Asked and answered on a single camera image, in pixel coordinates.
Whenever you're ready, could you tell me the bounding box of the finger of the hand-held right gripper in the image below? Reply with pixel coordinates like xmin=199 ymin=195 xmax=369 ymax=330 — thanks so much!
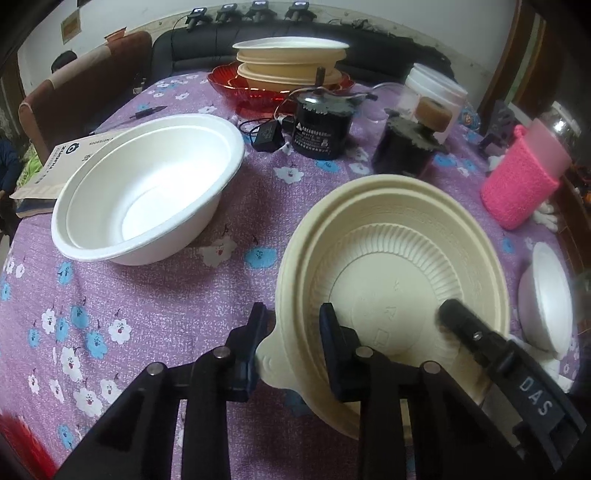
xmin=438 ymin=299 xmax=523 ymax=377

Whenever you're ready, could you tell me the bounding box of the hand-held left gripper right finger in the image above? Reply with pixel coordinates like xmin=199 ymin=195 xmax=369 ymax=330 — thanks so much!
xmin=320 ymin=303 xmax=522 ymax=480

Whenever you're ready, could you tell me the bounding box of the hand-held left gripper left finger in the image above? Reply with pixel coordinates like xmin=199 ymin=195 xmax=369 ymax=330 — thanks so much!
xmin=53 ymin=302 xmax=269 ymax=480

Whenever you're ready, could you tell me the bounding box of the white disposable bowl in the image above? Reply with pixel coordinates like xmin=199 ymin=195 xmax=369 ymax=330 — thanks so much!
xmin=51 ymin=113 xmax=245 ymax=266
xmin=517 ymin=241 xmax=575 ymax=361

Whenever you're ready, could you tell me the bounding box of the beige plastic bowl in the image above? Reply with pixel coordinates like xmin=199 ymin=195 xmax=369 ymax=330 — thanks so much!
xmin=238 ymin=62 xmax=345 ymax=94
xmin=255 ymin=174 xmax=515 ymax=441
xmin=236 ymin=46 xmax=347 ymax=75

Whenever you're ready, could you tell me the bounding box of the purple floral tablecloth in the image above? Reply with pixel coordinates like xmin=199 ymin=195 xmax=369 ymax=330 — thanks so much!
xmin=0 ymin=69 xmax=583 ymax=480

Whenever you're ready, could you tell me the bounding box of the pink knit sleeved bottle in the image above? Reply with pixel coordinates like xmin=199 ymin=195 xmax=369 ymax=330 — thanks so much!
xmin=480 ymin=117 xmax=573 ymax=232

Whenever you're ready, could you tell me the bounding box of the dark jar with cork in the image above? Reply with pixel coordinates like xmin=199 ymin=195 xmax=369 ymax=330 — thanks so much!
xmin=372 ymin=97 xmax=451 ymax=178

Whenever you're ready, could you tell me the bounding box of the black cylindrical motor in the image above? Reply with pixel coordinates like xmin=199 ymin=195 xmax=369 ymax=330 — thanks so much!
xmin=291 ymin=67 xmax=375 ymax=160

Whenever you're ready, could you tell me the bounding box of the black power adapter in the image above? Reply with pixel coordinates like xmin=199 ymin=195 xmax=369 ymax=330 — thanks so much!
xmin=252 ymin=122 xmax=283 ymax=153

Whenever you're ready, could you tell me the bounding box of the red glass plate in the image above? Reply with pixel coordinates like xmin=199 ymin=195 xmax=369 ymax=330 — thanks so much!
xmin=0 ymin=413 xmax=51 ymax=480

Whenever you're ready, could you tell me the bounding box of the white plastic jar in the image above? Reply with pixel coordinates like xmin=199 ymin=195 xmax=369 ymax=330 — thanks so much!
xmin=405 ymin=63 xmax=468 ymax=144

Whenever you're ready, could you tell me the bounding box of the red glass bowl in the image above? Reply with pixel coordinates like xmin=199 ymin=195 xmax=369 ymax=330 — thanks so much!
xmin=207 ymin=65 xmax=356 ymax=116

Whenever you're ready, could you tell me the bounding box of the white booklet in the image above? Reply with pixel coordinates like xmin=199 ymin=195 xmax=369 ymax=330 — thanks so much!
xmin=10 ymin=134 xmax=121 ymax=220

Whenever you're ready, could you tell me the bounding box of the dark cloth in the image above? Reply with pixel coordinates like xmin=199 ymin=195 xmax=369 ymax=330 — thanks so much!
xmin=406 ymin=44 xmax=454 ymax=75

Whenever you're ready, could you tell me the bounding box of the green leaf blanket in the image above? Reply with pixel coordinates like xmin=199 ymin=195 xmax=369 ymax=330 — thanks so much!
xmin=16 ymin=148 xmax=44 ymax=188

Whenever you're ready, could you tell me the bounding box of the black leather sofa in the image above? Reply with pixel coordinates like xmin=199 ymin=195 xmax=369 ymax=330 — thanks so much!
xmin=151 ymin=21 xmax=455 ymax=93

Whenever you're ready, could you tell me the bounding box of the brown armchair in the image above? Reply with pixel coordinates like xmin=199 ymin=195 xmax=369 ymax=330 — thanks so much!
xmin=18 ymin=30 xmax=153 ymax=164

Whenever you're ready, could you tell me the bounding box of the small framed notice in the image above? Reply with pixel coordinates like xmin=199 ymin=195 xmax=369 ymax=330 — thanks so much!
xmin=62 ymin=11 xmax=84 ymax=45

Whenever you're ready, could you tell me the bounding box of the wooden door frame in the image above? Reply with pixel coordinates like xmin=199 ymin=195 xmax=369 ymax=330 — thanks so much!
xmin=480 ymin=0 xmax=555 ymax=134

